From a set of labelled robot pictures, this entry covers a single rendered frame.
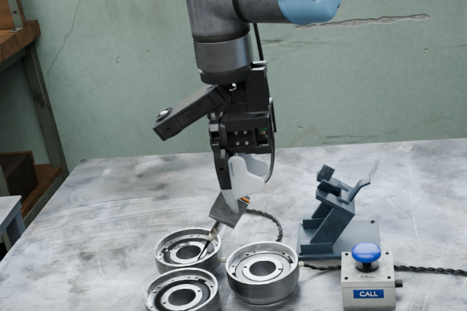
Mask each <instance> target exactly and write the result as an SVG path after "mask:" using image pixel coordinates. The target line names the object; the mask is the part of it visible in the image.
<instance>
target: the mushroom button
mask: <svg viewBox="0 0 467 311"><path fill-rule="evenodd" d="M351 253H352V258H353V259H354V260H356V261H357V262H362V263H363V265H364V266H370V265H371V264H372V262H374V261H376V260H378V259H380V257H381V255H382V251H381V249H380V247H379V246H378V245H377V244H375V243H372V242H361V243H358V244H356V245H354V247H353V248H352V251H351Z"/></svg>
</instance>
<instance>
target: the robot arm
mask: <svg viewBox="0 0 467 311"><path fill-rule="evenodd" d="M340 3H341V0H186V4H187V8H188V16H189V20H190V28H191V33H192V41H193V46H194V50H195V58H196V63H197V68H198V69H199V72H200V77H201V81H202V82H203V83H205V84H206V85H205V86H203V87H201V88H200V89H198V90H197V91H196V92H194V93H192V94H191V95H189V96H187V97H186V98H185V99H183V100H182V101H180V102H178V103H177V104H175V105H174V106H172V107H169V108H167V109H165V110H164V111H162V112H161V113H160V114H159V115H158V116H157V118H156V123H155V124H154V126H153V128H152V129H153V130H154V132H155V133H156V134H157V135H158V136H159V137H160V138H161V140H162V141H166V140H167V139H169V138H170V137H174V136H175V135H177V134H178V133H180V132H181V131H182V130H183V129H184V128H186V127H187V126H189V125H191V124H192V123H194V122H196V121H197V120H198V119H200V118H202V117H203V116H205V115H207V118H208V119H209V120H210V121H209V123H208V132H209V137H210V145H211V149H212V152H213V157H214V163H215V171H216V174H217V177H218V182H219V185H220V189H221V190H222V194H223V197H224V199H225V201H226V202H227V204H228V206H229V207H230V208H231V209H232V210H233V212H234V213H236V214H238V213H239V207H238V199H240V198H243V197H245V196H249V195H252V194H256V193H259V192H261V191H263V190H264V188H265V182H264V180H263V179H262V178H261V177H259V176H263V175H265V174H266V173H267V172H268V164H267V163H266V162H265V161H262V160H259V159H256V158H253V157H252V155H251V154H253V153H255V154H256V155H257V154H267V153H272V142H271V141H274V139H275V133H276V132H277V127H276V121H275V111H274V105H273V99H272V97H271V98H269V93H268V82H267V77H266V74H267V70H268V69H267V63H266V60H264V61H256V62H253V60H254V52H253V46H252V37H251V32H250V24H249V23H266V24H297V25H307V24H312V23H324V22H328V21H329V20H331V19H332V18H333V17H334V16H335V15H336V12H337V9H338V8H339V6H340ZM233 83H235V84H233ZM263 144H269V145H263ZM262 145H263V146H262ZM237 154H238V155H237Z"/></svg>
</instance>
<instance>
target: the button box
mask: <svg viewBox="0 0 467 311"><path fill-rule="evenodd" d="M399 287H403V284H402V279H395V277H394V268H393V252H392V251H382V255H381V257H380V259H378V260H376V261H374V262H372V264H371V265H370V266H364V265H363V263H362V262H357V261H356V260H354V259H353V258H352V253H351V252H342V262H341V289H342V297H343V309H357V308H396V300H395V288H399Z"/></svg>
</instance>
